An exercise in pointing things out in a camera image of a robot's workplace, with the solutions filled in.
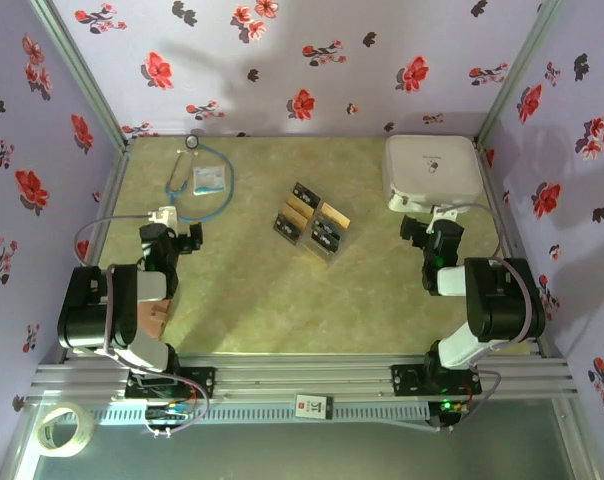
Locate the black VIP card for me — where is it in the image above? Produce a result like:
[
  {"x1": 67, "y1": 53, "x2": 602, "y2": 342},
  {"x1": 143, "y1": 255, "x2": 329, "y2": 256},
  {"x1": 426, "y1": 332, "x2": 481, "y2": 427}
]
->
[
  {"x1": 312, "y1": 213, "x2": 347, "y2": 240},
  {"x1": 291, "y1": 181, "x2": 322, "y2": 206},
  {"x1": 307, "y1": 227, "x2": 344, "y2": 255},
  {"x1": 273, "y1": 213, "x2": 303, "y2": 245}
]

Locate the clear acrylic card stand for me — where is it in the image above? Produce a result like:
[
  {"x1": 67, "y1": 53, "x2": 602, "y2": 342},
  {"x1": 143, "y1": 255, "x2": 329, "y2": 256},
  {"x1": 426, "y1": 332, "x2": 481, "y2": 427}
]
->
[{"x1": 272, "y1": 180, "x2": 354, "y2": 270}]

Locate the gold VIP card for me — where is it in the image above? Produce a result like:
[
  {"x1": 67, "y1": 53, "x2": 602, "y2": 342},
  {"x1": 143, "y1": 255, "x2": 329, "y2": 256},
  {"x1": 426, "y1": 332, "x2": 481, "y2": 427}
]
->
[
  {"x1": 285, "y1": 193, "x2": 316, "y2": 217},
  {"x1": 319, "y1": 201, "x2": 352, "y2": 229},
  {"x1": 280, "y1": 203, "x2": 309, "y2": 226}
]

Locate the red white label card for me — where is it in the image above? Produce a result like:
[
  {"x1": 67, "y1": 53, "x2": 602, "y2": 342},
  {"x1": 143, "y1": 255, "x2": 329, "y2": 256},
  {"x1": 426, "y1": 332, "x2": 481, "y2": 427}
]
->
[{"x1": 294, "y1": 394, "x2": 333, "y2": 420}]

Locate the white blue gauze packet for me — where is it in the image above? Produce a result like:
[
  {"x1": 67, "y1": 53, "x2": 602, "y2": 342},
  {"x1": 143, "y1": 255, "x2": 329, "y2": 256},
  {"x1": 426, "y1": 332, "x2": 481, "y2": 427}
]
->
[{"x1": 191, "y1": 166, "x2": 227, "y2": 196}]

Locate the white medicine case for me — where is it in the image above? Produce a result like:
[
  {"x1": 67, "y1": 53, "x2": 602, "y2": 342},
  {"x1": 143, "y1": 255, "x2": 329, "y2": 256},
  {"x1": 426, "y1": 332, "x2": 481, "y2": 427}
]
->
[{"x1": 380, "y1": 134, "x2": 485, "y2": 216}]

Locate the blue stethoscope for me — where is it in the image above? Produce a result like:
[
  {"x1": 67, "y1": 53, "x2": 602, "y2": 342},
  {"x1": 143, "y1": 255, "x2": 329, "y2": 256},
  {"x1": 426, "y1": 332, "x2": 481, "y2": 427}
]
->
[{"x1": 164, "y1": 133, "x2": 237, "y2": 225}]

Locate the clear tape roll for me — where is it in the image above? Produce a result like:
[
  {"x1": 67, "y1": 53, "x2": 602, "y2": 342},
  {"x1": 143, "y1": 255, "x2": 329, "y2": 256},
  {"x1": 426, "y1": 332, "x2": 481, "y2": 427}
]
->
[{"x1": 35, "y1": 401, "x2": 94, "y2": 459}]

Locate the left arm grey cable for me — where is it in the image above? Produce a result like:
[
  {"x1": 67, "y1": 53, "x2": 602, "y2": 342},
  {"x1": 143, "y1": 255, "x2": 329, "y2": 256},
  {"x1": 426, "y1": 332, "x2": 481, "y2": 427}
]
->
[{"x1": 73, "y1": 213, "x2": 211, "y2": 439}]

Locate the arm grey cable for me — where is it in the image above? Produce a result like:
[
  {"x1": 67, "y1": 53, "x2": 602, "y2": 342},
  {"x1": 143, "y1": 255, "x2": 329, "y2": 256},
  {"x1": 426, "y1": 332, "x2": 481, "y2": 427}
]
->
[
  {"x1": 73, "y1": 213, "x2": 211, "y2": 439},
  {"x1": 431, "y1": 202, "x2": 536, "y2": 434}
]

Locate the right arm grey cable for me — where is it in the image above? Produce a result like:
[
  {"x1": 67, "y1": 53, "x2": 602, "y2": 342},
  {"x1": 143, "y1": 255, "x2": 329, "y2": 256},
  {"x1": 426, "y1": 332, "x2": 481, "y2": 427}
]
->
[{"x1": 431, "y1": 202, "x2": 536, "y2": 434}]

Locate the aluminium side rail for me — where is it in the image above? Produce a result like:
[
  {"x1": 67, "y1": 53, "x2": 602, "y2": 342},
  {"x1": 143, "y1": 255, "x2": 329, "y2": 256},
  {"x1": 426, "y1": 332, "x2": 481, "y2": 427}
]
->
[
  {"x1": 79, "y1": 142, "x2": 133, "y2": 281},
  {"x1": 474, "y1": 142, "x2": 548, "y2": 357}
]

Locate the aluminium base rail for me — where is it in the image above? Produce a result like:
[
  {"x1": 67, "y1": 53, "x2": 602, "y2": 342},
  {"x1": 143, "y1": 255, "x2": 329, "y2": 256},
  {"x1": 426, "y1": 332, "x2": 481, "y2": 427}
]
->
[{"x1": 29, "y1": 354, "x2": 578, "y2": 401}]

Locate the slotted grey cable duct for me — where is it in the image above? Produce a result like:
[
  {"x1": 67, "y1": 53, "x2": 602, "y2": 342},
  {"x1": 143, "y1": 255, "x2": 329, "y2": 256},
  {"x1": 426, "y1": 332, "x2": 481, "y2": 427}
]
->
[{"x1": 89, "y1": 402, "x2": 431, "y2": 424}]

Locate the aluminium corner post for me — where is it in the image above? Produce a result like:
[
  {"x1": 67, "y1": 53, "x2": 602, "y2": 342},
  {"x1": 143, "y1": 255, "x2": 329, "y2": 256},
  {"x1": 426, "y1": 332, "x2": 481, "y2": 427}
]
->
[
  {"x1": 474, "y1": 0, "x2": 566, "y2": 146},
  {"x1": 29, "y1": 0, "x2": 133, "y2": 151}
]

